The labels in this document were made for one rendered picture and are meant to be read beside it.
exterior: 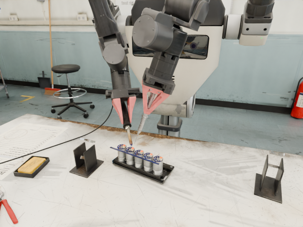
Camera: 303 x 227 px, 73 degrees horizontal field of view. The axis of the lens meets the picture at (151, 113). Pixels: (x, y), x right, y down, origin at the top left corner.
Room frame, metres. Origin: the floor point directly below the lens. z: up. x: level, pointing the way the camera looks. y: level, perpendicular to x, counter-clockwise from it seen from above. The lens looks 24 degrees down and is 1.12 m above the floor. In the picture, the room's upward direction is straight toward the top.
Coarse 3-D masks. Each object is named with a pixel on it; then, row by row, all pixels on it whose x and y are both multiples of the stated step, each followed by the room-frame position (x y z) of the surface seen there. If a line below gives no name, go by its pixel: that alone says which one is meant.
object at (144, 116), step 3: (150, 93) 0.48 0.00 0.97; (153, 93) 0.47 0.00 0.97; (150, 96) 0.47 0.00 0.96; (153, 96) 0.47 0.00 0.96; (150, 99) 0.47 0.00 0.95; (153, 99) 0.47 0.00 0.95; (147, 102) 0.48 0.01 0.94; (150, 102) 0.47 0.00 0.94; (147, 105) 0.47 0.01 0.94; (150, 105) 0.47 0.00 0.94; (144, 114) 0.47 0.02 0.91; (147, 114) 0.47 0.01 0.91; (144, 117) 0.47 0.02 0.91; (147, 117) 0.47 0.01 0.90; (141, 120) 0.47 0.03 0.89; (144, 120) 0.47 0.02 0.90; (141, 123) 0.47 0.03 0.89; (141, 126) 0.47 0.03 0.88; (138, 129) 0.47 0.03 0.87; (141, 129) 0.47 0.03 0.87
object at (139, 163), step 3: (141, 156) 0.44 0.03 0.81; (135, 159) 0.44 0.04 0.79; (138, 159) 0.44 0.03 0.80; (141, 159) 0.44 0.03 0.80; (135, 162) 0.44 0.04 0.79; (138, 162) 0.44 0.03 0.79; (141, 162) 0.44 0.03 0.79; (135, 165) 0.44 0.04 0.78; (138, 165) 0.44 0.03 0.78; (141, 165) 0.44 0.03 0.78
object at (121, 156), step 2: (120, 146) 0.48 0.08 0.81; (122, 146) 0.48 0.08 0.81; (124, 150) 0.47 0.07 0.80; (118, 152) 0.47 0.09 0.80; (120, 152) 0.47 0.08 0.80; (122, 152) 0.47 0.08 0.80; (118, 154) 0.47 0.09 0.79; (120, 154) 0.47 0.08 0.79; (122, 154) 0.47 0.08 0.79; (124, 154) 0.47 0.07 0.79; (118, 156) 0.47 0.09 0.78; (120, 156) 0.47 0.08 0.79; (122, 156) 0.47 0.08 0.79; (124, 156) 0.47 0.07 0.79; (118, 158) 0.47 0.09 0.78; (120, 158) 0.47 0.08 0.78; (122, 158) 0.47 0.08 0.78; (124, 158) 0.47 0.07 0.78; (120, 160) 0.47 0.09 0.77; (122, 160) 0.47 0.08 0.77; (124, 160) 0.47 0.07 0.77
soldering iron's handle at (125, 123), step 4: (124, 104) 0.61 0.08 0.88; (124, 108) 0.59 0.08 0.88; (124, 112) 0.58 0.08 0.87; (124, 116) 0.56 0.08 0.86; (128, 116) 0.57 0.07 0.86; (124, 120) 0.55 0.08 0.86; (128, 120) 0.55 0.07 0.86; (124, 124) 0.53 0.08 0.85; (128, 124) 0.54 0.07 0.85; (124, 128) 0.54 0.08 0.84
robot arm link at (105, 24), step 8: (88, 0) 0.61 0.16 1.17; (96, 0) 0.61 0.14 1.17; (104, 0) 0.62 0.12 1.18; (96, 8) 0.61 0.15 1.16; (104, 8) 0.62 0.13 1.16; (96, 16) 0.62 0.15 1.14; (104, 16) 0.62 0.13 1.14; (112, 16) 0.64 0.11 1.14; (96, 24) 0.63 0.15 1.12; (104, 24) 0.63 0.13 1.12; (112, 24) 0.63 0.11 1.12; (104, 32) 0.63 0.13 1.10; (112, 32) 0.64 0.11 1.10; (104, 40) 0.65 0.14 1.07; (120, 40) 0.65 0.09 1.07; (104, 48) 0.64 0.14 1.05
